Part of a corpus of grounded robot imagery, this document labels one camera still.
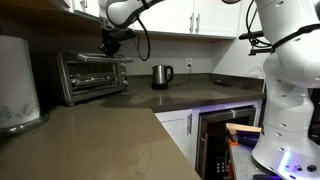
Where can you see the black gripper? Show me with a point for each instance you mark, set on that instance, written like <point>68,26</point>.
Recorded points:
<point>111,40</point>

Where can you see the silver toaster oven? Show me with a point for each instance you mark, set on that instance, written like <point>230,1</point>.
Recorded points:
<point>85,75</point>

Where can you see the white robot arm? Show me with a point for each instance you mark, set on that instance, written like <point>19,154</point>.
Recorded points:
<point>293,67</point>

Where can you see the white lower cabinet door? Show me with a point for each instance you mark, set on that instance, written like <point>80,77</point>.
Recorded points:
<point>179,125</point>

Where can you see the stainless steel electric kettle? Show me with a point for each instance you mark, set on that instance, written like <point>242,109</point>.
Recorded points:
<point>162,76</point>

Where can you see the white upper cabinets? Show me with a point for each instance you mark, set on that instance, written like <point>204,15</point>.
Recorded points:
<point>194,17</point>

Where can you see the white paper towel roll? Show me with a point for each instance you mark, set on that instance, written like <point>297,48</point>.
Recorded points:
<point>19,105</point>

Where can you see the white wall outlet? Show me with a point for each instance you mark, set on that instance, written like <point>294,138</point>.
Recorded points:
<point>188,63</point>

